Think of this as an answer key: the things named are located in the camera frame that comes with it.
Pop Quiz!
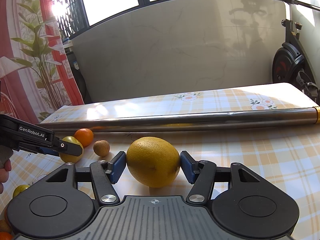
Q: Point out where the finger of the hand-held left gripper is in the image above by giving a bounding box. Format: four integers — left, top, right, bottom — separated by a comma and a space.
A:
37, 147, 62, 157
51, 136, 83, 157

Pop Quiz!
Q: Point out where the person's left hand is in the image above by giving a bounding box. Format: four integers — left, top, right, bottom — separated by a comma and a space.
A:
0, 159, 12, 194

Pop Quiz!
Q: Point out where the black exercise bike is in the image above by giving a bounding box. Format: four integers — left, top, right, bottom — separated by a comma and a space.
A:
261, 0, 320, 105

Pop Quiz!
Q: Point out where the printed wall tapestry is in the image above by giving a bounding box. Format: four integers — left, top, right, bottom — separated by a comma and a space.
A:
0, 0, 84, 123

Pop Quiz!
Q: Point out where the large yellow grapefruit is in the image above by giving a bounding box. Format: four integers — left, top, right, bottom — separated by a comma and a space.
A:
126, 137, 181, 188

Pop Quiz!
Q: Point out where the green-yellow orange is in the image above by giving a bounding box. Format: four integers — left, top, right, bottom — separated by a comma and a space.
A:
59, 136, 84, 163
12, 184, 31, 198

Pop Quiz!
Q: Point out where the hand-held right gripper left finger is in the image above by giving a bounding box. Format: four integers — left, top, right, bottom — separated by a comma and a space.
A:
46, 151, 126, 205

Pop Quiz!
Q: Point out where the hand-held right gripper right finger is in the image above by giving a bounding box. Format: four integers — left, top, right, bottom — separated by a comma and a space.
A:
180, 150, 258, 205

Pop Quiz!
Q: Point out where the small brown round fruit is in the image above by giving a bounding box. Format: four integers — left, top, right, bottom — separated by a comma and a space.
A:
93, 140, 110, 156
0, 219, 12, 234

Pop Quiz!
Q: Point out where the silver metal tube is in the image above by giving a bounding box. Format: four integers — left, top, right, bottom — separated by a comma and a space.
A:
40, 107, 320, 132

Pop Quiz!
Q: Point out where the plaid floral tablecloth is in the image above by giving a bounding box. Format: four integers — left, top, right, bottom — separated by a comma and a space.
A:
0, 82, 320, 240

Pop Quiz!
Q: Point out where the black wheel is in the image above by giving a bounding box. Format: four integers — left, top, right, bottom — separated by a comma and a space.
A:
71, 65, 92, 104

